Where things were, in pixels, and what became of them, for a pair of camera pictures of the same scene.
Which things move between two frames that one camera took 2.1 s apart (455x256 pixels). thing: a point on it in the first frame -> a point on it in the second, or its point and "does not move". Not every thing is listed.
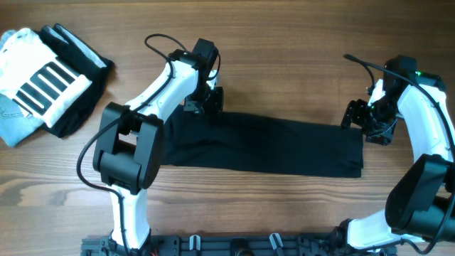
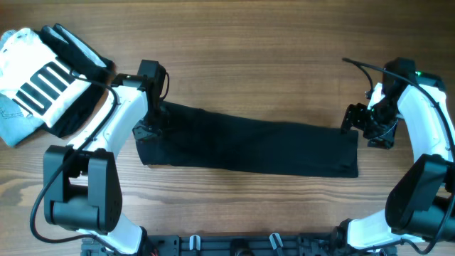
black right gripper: [360, 116] does not move
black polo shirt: [259, 143] does not move
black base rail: [234, 244] does not move
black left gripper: [213, 106] -> [143, 133]
